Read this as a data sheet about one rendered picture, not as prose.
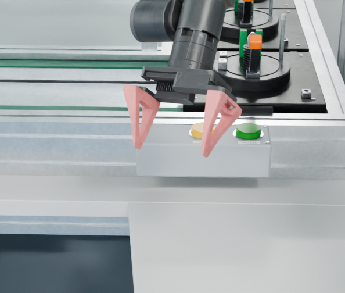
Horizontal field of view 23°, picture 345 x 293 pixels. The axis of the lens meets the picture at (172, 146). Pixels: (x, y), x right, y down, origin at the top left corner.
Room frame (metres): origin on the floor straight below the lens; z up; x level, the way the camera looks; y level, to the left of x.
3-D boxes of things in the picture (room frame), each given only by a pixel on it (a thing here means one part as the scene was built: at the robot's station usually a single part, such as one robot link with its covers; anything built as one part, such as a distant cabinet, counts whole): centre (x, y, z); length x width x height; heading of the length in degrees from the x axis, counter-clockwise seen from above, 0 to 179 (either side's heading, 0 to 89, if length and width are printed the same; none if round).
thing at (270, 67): (1.40, -0.14, 0.98); 0.14 x 0.14 x 0.02
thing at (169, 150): (1.19, -0.05, 0.93); 0.21 x 0.07 x 0.06; 88
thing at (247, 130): (1.19, -0.12, 0.96); 0.04 x 0.04 x 0.02
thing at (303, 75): (1.40, -0.14, 0.96); 0.24 x 0.24 x 0.02; 88
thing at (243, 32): (1.45, -0.13, 1.01); 0.01 x 0.01 x 0.05; 88
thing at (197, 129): (1.19, -0.05, 0.96); 0.04 x 0.04 x 0.02
